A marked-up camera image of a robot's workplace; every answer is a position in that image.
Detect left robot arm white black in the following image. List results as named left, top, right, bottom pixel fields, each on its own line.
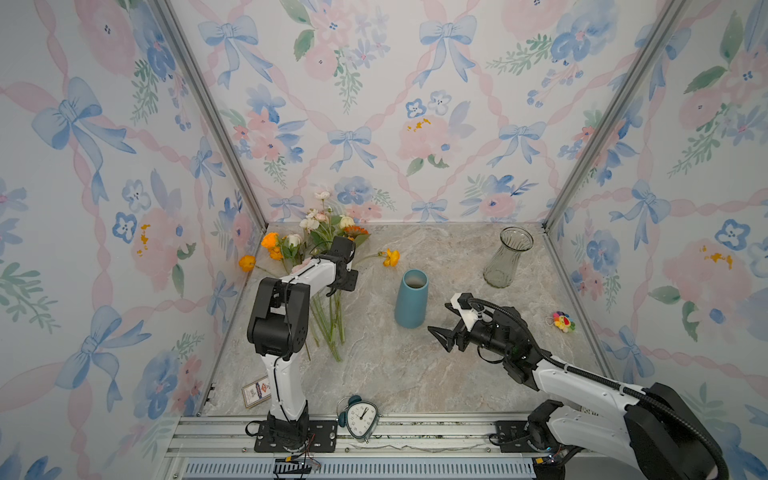
left=247, top=236, right=358, bottom=450

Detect teal ceramic vase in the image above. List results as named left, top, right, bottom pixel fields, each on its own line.
left=394, top=269, right=429, bottom=329

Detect black corrugated cable hose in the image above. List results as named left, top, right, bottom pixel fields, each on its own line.
left=467, top=296, right=730, bottom=480

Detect teal alarm clock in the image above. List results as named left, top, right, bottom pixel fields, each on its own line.
left=337, top=395, right=380, bottom=442

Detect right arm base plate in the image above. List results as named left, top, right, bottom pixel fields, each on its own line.
left=488, top=420, right=574, bottom=456

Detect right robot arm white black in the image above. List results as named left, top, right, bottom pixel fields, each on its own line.
left=428, top=293, right=730, bottom=479

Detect orange ranunculus flower bunch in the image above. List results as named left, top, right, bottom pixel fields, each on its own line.
left=238, top=232, right=303, bottom=277

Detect aluminium rail frame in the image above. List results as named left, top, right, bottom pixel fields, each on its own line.
left=158, top=412, right=679, bottom=480

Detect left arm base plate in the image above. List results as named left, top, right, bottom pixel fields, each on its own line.
left=253, top=418, right=338, bottom=454

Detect orange poppy flower stem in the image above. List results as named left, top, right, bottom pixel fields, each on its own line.
left=336, top=249, right=401, bottom=345

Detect clear glass vase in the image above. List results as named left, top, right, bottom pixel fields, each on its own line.
left=483, top=226, right=534, bottom=289

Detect playing card box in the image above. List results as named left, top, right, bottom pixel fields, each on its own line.
left=241, top=376, right=271, bottom=409

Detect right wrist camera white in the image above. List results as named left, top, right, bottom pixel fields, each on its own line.
left=450, top=292, right=482, bottom=331

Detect colourful small flower toy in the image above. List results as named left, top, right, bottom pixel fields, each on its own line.
left=553, top=311, right=576, bottom=333

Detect orange sunflower stem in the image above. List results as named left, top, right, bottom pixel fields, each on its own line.
left=342, top=225, right=370, bottom=247

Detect white flower stem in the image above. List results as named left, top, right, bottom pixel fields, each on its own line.
left=299, top=190, right=356, bottom=255

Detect pink carnation flower stem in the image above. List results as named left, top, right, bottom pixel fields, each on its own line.
left=310, top=289, right=342, bottom=362

